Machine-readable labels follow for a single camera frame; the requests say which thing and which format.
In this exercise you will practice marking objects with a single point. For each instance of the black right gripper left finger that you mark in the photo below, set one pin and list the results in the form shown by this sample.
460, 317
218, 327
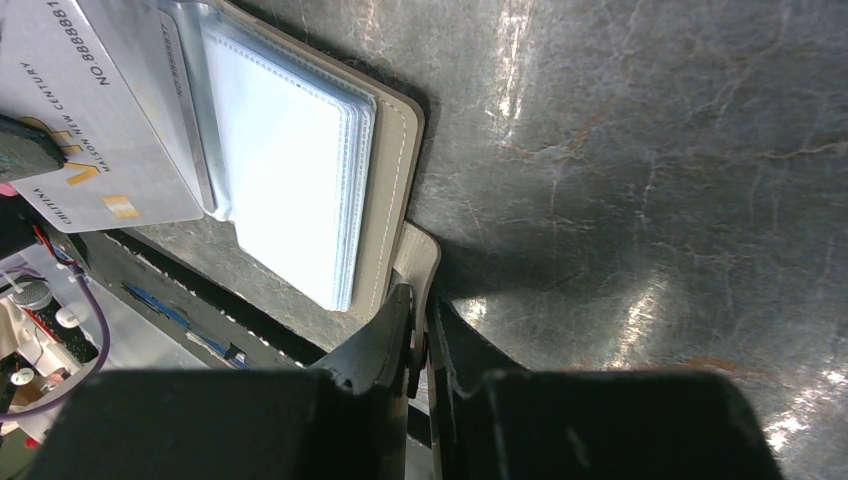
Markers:
343, 417

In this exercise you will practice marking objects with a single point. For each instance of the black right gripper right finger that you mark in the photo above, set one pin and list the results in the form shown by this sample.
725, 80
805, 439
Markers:
491, 418

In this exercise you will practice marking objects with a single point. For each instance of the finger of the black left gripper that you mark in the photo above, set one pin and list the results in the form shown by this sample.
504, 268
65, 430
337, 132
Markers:
27, 151

